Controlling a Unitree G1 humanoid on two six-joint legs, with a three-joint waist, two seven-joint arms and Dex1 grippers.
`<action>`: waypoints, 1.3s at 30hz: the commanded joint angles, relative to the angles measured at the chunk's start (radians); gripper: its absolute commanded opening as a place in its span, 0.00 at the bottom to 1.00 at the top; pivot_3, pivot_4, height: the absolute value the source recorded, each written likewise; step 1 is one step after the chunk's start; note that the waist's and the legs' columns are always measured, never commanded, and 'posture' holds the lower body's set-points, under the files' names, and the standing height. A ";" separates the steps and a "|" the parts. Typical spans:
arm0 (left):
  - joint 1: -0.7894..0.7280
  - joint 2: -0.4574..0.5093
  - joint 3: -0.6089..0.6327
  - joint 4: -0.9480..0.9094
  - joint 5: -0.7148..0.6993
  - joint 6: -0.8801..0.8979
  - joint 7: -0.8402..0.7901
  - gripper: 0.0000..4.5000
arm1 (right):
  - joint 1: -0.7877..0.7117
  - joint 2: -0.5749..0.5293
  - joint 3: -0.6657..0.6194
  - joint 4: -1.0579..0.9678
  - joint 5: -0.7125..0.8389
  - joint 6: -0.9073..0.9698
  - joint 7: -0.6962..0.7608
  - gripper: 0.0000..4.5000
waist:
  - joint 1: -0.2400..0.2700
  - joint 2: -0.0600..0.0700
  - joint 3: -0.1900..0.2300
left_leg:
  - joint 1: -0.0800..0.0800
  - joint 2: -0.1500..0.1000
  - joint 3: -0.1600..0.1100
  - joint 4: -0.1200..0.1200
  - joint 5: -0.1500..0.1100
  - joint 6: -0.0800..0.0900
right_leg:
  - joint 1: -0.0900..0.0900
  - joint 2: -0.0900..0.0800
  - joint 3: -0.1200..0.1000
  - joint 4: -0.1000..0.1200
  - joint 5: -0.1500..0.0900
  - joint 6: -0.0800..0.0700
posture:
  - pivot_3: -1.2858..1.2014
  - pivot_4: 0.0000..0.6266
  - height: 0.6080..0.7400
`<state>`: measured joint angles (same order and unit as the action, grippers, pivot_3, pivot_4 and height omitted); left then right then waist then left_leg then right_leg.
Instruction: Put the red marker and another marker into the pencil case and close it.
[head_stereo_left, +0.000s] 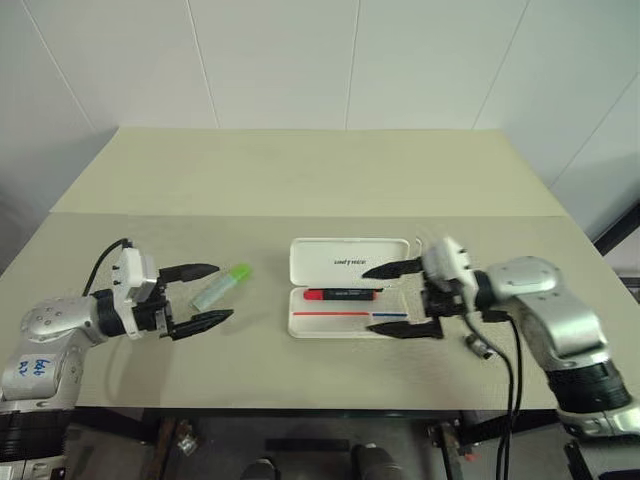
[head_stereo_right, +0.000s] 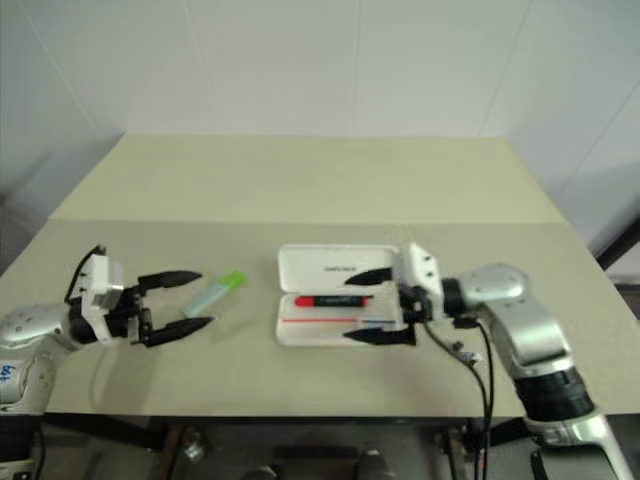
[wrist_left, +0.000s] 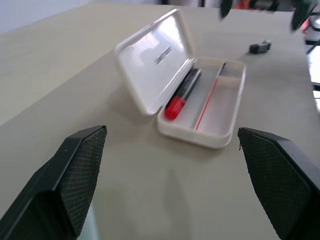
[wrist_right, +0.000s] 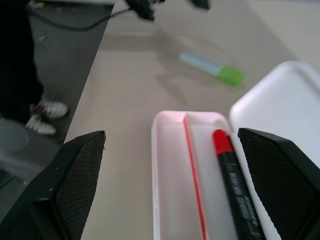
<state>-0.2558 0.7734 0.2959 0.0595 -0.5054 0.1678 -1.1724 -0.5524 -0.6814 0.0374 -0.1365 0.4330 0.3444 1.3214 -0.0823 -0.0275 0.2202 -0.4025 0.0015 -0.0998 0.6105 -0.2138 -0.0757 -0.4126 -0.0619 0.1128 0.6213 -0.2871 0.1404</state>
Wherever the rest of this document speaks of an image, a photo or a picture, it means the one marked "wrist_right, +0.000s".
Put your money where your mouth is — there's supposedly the person's dark trouser leg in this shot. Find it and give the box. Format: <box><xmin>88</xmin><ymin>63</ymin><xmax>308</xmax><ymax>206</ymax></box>
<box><xmin>0</xmin><ymin>0</ymin><xmax>45</xmax><ymax>121</ymax></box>

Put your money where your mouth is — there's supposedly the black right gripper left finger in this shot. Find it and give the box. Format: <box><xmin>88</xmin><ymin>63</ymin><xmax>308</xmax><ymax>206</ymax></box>
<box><xmin>0</xmin><ymin>130</ymin><xmax>107</xmax><ymax>240</ymax></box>

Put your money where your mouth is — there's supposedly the white plastic pencil case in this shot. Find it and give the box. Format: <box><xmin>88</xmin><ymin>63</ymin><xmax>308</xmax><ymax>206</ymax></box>
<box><xmin>151</xmin><ymin>59</ymin><xmax>320</xmax><ymax>240</ymax></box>

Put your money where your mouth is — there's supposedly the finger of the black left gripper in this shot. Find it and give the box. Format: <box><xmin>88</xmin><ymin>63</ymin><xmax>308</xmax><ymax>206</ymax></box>
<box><xmin>191</xmin><ymin>0</ymin><xmax>210</xmax><ymax>11</ymax></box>
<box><xmin>124</xmin><ymin>0</ymin><xmax>158</xmax><ymax>22</ymax></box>

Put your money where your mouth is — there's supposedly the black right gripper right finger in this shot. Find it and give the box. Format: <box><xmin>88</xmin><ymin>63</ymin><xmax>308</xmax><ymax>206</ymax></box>
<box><xmin>237</xmin><ymin>127</ymin><xmax>320</xmax><ymax>240</ymax></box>

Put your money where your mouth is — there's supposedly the black cable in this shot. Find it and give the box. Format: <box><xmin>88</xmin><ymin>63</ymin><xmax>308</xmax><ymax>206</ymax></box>
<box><xmin>26</xmin><ymin>6</ymin><xmax>132</xmax><ymax>31</ymax></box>

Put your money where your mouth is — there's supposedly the red-capped black marker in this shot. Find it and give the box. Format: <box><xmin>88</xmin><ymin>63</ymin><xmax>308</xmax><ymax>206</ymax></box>
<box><xmin>211</xmin><ymin>128</ymin><xmax>266</xmax><ymax>240</ymax></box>

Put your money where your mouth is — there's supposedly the green-capped pale blue marker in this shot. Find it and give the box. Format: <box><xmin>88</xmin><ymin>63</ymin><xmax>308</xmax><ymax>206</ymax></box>
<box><xmin>178</xmin><ymin>51</ymin><xmax>246</xmax><ymax>88</ymax></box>

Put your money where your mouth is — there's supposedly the white sneaker with red trim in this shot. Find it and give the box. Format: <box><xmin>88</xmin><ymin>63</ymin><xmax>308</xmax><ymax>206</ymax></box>
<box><xmin>29</xmin><ymin>95</ymin><xmax>69</xmax><ymax>119</ymax></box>
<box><xmin>24</xmin><ymin>114</ymin><xmax>57</xmax><ymax>136</ymax></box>

